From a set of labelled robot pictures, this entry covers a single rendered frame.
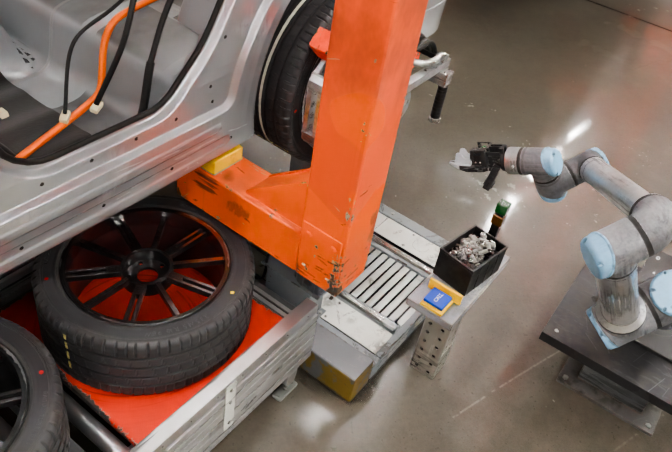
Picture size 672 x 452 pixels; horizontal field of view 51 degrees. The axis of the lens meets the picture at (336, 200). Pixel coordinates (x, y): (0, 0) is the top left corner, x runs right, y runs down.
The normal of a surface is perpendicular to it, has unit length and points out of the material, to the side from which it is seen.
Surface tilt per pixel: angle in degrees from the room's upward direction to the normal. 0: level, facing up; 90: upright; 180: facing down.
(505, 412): 0
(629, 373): 0
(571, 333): 0
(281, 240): 90
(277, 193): 90
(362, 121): 90
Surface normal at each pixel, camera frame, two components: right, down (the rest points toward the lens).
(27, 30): -0.56, 0.31
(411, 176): 0.14, -0.76
